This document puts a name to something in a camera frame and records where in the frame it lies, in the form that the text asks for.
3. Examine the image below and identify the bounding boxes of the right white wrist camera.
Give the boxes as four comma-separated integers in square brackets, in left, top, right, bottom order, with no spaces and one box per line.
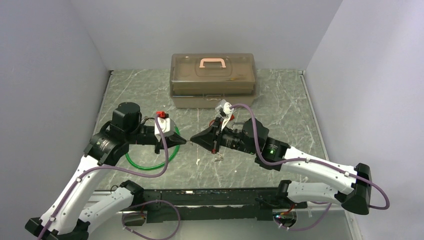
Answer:
[215,99,234,131]

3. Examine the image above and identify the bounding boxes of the aluminium frame rail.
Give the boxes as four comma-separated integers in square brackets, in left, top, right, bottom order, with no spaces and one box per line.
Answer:
[61,188,354,215]

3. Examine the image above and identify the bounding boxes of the purple cable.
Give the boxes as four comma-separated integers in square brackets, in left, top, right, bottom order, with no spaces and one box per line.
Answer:
[230,103,390,232]
[36,114,182,240]

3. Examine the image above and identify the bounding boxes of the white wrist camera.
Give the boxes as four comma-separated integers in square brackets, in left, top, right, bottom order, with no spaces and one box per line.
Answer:
[154,111,176,141]
[215,99,234,131]

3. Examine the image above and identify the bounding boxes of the pink tool box handle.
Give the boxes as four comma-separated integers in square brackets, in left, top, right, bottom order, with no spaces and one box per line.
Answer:
[199,58,227,69]

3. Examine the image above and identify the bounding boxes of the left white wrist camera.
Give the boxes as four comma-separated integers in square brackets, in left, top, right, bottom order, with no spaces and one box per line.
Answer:
[154,111,176,141]

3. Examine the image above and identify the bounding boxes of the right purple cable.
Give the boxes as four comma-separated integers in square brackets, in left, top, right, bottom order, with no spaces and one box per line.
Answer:
[230,103,390,232]

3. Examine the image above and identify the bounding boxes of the brown translucent tool box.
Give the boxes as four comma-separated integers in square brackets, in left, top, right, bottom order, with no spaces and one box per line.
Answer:
[169,53,258,109]

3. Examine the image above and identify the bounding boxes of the green cable lock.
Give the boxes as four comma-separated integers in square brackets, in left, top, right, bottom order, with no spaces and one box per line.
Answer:
[124,145,180,171]

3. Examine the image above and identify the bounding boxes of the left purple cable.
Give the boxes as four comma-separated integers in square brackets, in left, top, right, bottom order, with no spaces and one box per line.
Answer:
[36,114,182,240]

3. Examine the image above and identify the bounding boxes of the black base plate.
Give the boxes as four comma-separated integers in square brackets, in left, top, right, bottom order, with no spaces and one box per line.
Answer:
[125,187,308,223]

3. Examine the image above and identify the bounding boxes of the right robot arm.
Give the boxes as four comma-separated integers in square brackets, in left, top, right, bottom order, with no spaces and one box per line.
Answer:
[190,118,372,215]

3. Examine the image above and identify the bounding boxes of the silver key set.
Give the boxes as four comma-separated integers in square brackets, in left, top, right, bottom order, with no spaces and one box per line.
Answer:
[214,154,224,162]

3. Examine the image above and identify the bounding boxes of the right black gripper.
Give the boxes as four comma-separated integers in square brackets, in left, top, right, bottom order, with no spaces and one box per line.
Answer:
[191,116,257,155]

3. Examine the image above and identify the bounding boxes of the brass padlock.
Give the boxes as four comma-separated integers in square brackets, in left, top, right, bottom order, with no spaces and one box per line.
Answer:
[230,122,244,131]

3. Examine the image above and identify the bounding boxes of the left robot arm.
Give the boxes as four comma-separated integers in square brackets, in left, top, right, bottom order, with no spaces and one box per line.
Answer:
[25,102,186,240]

